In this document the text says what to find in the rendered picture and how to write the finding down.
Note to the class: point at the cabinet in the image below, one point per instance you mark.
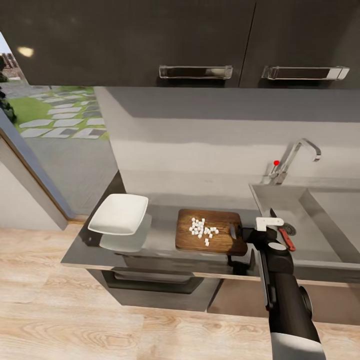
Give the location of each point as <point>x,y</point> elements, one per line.
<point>215,44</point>

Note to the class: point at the parer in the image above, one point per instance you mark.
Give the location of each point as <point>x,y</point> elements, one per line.
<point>285,236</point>

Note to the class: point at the bowl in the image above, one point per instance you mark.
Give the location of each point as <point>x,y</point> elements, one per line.
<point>119,214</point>

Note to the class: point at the dishwasher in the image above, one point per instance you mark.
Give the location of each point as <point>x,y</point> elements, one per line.
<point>158,290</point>

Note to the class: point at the cutting board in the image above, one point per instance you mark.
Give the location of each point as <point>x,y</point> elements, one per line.
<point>221,242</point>

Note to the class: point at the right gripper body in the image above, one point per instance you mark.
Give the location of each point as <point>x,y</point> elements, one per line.
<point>250,234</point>

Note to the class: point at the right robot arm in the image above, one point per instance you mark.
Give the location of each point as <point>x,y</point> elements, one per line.
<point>293,334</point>

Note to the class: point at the drop in sink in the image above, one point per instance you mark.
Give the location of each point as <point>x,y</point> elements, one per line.
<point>323,222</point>

